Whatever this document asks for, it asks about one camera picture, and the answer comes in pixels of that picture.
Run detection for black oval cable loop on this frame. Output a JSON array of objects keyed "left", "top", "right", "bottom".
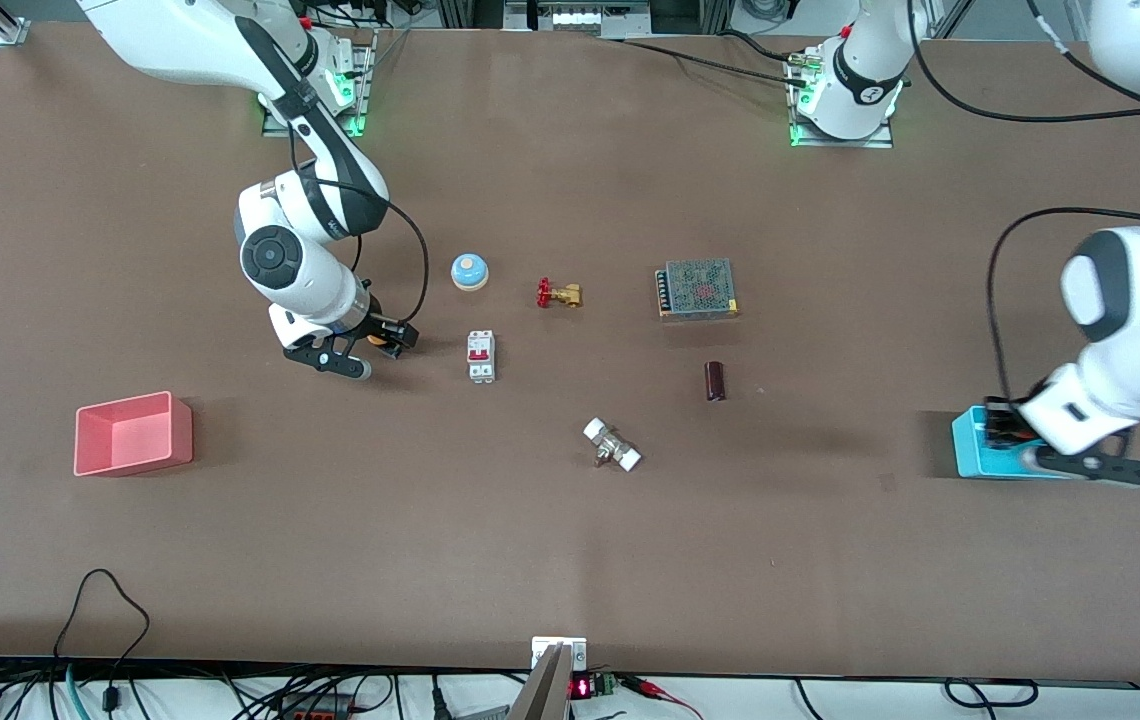
[{"left": 944, "top": 677, "right": 1040, "bottom": 710}]

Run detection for red clip lead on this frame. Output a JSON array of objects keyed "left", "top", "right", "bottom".
[{"left": 618, "top": 675, "right": 703, "bottom": 720}]

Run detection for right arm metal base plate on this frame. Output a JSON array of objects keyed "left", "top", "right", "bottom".
[{"left": 262, "top": 30, "right": 376, "bottom": 138}]

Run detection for black power strip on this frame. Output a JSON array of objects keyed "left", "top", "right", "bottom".
[{"left": 270, "top": 695, "right": 361, "bottom": 720}]

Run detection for white mounting plate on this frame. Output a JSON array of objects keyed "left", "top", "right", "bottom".
[{"left": 531, "top": 636, "right": 588, "bottom": 671}]

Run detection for cyan plastic box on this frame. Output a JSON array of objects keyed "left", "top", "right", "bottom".
[{"left": 951, "top": 405, "right": 1071, "bottom": 481}]

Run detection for metal fitting white ends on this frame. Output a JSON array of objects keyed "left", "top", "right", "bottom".
[{"left": 583, "top": 417, "right": 643, "bottom": 473}]

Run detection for grey metal bar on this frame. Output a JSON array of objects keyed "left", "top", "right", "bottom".
[{"left": 507, "top": 643, "right": 573, "bottom": 720}]

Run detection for black looped cable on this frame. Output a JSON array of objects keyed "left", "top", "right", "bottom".
[{"left": 52, "top": 568, "right": 152, "bottom": 716}]

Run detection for metal mesh power supply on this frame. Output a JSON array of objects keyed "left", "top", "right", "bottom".
[{"left": 655, "top": 258, "right": 740, "bottom": 322}]

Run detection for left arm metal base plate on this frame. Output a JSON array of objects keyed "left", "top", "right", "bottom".
[{"left": 790, "top": 50, "right": 894, "bottom": 149}]

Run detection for pink plastic box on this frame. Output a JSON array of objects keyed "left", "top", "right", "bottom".
[{"left": 73, "top": 391, "right": 194, "bottom": 478}]

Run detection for black table cable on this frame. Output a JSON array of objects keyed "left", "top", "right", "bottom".
[{"left": 620, "top": 38, "right": 816, "bottom": 89}]

